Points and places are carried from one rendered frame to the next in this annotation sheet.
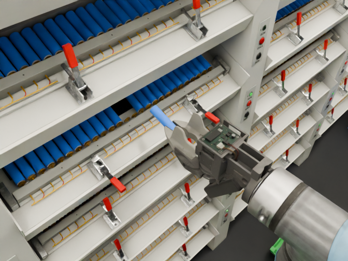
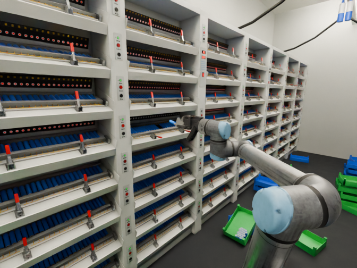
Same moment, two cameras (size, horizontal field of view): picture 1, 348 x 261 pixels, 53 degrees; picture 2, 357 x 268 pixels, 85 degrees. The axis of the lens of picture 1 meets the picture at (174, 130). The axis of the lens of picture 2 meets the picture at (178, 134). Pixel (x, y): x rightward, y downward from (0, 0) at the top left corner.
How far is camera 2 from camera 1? 0.83 m
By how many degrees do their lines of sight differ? 34
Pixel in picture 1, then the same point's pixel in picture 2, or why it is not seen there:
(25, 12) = (146, 78)
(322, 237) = (216, 123)
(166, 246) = (172, 209)
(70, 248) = (139, 171)
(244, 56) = not seen: hidden behind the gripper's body
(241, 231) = (208, 226)
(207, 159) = (186, 122)
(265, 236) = (220, 228)
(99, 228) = (149, 168)
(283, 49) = not seen: hidden behind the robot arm
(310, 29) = not seen: hidden behind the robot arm
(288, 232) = (208, 127)
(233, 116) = (196, 144)
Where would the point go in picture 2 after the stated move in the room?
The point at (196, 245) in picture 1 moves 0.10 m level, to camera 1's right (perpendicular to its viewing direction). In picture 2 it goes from (186, 223) to (197, 223)
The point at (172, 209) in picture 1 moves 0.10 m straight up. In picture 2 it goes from (175, 184) to (175, 171)
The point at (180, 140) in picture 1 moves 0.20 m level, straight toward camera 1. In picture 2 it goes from (178, 122) to (179, 127)
